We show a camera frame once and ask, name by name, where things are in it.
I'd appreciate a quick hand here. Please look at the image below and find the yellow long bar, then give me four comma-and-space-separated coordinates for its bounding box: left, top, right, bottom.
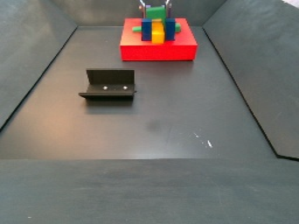
152, 19, 164, 44

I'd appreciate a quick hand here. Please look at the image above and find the blue block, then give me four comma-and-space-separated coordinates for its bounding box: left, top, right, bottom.
164, 18, 174, 41
141, 18, 152, 41

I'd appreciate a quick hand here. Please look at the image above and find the red base board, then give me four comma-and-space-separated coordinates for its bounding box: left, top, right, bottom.
118, 18, 198, 61

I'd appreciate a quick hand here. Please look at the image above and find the green bridge-shaped object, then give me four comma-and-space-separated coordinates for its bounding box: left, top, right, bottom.
132, 5, 181, 32

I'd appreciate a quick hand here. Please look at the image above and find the blue block left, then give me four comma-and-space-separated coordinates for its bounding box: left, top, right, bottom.
164, 18, 174, 41

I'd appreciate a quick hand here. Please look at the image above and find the blue block right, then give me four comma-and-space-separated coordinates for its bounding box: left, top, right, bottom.
141, 18, 152, 41

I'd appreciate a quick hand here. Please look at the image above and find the black angle fixture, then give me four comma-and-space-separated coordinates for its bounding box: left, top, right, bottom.
78, 68, 136, 100

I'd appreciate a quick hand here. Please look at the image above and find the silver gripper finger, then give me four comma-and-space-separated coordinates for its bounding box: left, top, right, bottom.
138, 0, 145, 18
164, 0, 172, 18

